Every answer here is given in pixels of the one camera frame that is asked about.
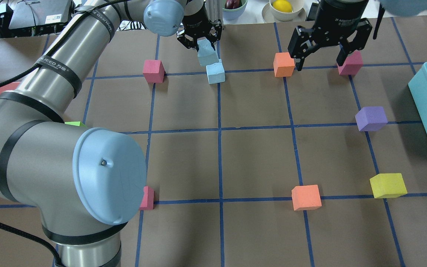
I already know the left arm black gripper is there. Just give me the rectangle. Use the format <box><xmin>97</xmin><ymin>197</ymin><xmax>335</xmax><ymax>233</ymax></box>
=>
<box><xmin>176</xmin><ymin>0</ymin><xmax>224</xmax><ymax>50</ymax></box>

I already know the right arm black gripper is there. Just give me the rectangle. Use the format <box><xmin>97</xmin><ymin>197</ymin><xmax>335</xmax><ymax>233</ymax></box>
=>
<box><xmin>288</xmin><ymin>0</ymin><xmax>373</xmax><ymax>72</ymax></box>

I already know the light blue foam block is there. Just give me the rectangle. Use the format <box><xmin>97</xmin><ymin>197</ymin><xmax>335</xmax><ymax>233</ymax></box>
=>
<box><xmin>197</xmin><ymin>39</ymin><xmax>220</xmax><ymax>66</ymax></box>

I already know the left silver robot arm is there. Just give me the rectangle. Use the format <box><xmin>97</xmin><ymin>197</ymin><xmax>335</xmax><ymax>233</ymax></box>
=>
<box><xmin>0</xmin><ymin>0</ymin><xmax>223</xmax><ymax>267</ymax></box>

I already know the pink foam block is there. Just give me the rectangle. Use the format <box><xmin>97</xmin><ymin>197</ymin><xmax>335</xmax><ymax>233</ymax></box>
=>
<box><xmin>143</xmin><ymin>60</ymin><xmax>165</xmax><ymax>83</ymax></box>
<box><xmin>338</xmin><ymin>51</ymin><xmax>363</xmax><ymax>76</ymax></box>
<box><xmin>139</xmin><ymin>186</ymin><xmax>155</xmax><ymax>211</ymax></box>

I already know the green bowl with fruit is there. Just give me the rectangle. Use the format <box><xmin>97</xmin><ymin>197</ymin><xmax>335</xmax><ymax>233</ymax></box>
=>
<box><xmin>222</xmin><ymin>0</ymin><xmax>248</xmax><ymax>20</ymax></box>

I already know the orange foam block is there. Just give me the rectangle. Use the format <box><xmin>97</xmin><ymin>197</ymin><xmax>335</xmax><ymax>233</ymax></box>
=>
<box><xmin>291</xmin><ymin>185</ymin><xmax>322</xmax><ymax>211</ymax></box>
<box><xmin>273</xmin><ymin>52</ymin><xmax>295</xmax><ymax>78</ymax></box>

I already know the pink foam block far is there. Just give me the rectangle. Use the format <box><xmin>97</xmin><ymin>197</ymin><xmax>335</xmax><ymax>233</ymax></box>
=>
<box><xmin>143</xmin><ymin>60</ymin><xmax>165</xmax><ymax>83</ymax></box>

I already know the cream bowl with lemon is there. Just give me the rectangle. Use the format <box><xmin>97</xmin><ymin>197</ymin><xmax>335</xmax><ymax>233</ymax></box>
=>
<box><xmin>262</xmin><ymin>0</ymin><xmax>306</xmax><ymax>23</ymax></box>

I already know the yellow foam block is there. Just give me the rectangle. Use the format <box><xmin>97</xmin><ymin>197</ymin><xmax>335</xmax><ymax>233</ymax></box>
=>
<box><xmin>369</xmin><ymin>174</ymin><xmax>408</xmax><ymax>199</ymax></box>

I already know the green foam block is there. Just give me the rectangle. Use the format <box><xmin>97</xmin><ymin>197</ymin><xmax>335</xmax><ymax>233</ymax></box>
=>
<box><xmin>64</xmin><ymin>121</ymin><xmax>87</xmax><ymax>128</ymax></box>

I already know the pink foam block near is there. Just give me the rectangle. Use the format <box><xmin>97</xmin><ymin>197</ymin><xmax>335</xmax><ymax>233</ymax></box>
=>
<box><xmin>139</xmin><ymin>186</ymin><xmax>155</xmax><ymax>211</ymax></box>

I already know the aluminium frame post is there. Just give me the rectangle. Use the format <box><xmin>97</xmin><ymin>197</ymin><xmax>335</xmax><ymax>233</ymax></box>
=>
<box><xmin>204</xmin><ymin>0</ymin><xmax>224</xmax><ymax>24</ymax></box>

